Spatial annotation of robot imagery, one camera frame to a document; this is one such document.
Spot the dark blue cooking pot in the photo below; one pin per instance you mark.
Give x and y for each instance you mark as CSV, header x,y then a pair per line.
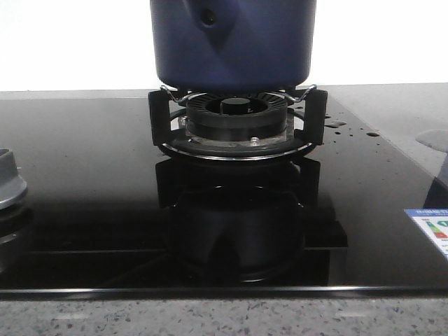
x,y
233,46

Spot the black pot support grate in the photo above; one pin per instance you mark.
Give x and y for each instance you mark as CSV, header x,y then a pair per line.
x,y
304,130

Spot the black gas stove burner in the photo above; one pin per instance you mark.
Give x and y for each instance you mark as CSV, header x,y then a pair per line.
x,y
224,118

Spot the black glass stove cooktop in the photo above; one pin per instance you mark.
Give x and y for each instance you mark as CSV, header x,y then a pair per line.
x,y
108,215

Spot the silver stove control knob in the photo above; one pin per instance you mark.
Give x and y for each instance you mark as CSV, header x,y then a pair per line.
x,y
13,186

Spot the energy rating label sticker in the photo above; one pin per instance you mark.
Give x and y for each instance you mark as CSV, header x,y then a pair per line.
x,y
424,235

